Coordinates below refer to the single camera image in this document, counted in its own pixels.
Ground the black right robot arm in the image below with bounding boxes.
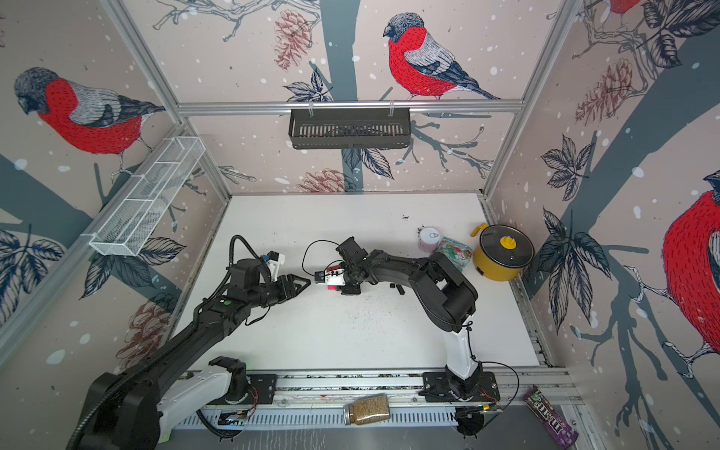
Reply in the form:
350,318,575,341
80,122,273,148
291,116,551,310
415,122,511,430
336,237,500,404

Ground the white wire shelf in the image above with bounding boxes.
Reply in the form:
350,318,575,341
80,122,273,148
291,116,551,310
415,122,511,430
89,136,206,256

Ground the yellow toy pot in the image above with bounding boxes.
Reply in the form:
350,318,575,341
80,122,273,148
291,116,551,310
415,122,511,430
471,223,536,282

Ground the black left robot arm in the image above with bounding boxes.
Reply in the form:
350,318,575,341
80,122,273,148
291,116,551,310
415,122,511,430
67,251,311,449

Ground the black wire basket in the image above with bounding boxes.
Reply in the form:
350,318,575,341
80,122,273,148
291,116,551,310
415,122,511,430
289,108,412,150

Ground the purple candy bar pack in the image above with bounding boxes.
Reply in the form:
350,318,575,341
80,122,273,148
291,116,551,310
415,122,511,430
523,385,579,450

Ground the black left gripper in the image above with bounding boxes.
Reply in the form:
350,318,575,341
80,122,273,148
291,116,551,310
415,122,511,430
247,273,311,309

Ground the glass jar with grains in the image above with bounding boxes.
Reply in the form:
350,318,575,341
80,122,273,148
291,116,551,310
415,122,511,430
343,395,391,426

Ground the green candy packet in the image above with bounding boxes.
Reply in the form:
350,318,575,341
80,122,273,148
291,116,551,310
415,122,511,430
435,236,474,272

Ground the black usb drive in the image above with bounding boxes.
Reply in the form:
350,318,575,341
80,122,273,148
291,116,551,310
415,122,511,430
390,283,405,296

